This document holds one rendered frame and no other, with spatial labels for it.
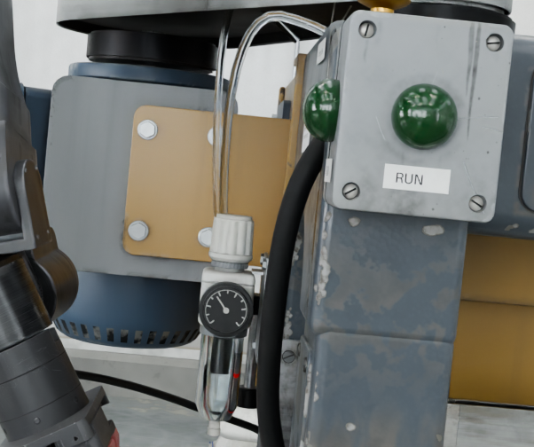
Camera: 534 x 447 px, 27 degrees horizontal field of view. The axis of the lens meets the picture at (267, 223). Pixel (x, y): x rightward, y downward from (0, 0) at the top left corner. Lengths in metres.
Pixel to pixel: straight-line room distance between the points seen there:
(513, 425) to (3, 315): 0.33
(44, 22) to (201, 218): 4.93
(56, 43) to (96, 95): 4.87
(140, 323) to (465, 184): 0.52
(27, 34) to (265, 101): 1.25
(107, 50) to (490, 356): 0.42
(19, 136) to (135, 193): 0.22
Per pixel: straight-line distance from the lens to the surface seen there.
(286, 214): 0.56
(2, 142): 0.71
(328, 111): 0.51
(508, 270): 0.82
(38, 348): 0.72
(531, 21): 5.98
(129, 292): 0.97
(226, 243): 0.76
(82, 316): 0.99
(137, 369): 5.79
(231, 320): 0.75
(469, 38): 0.52
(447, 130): 0.50
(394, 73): 0.51
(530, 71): 0.58
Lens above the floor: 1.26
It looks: 3 degrees down
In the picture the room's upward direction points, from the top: 6 degrees clockwise
